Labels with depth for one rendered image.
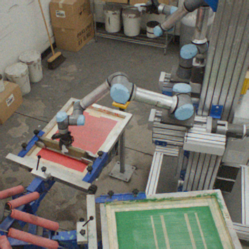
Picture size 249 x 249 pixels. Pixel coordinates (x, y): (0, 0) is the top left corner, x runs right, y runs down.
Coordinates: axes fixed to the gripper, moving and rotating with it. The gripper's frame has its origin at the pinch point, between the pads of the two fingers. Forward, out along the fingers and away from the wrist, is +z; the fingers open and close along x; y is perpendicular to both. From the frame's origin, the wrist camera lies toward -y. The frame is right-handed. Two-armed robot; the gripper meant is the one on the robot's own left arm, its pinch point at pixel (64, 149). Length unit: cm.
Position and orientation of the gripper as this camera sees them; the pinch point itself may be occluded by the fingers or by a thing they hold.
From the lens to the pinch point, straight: 255.5
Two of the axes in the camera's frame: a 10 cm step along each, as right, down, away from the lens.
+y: 8.8, 2.9, -3.8
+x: 4.7, -6.4, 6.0
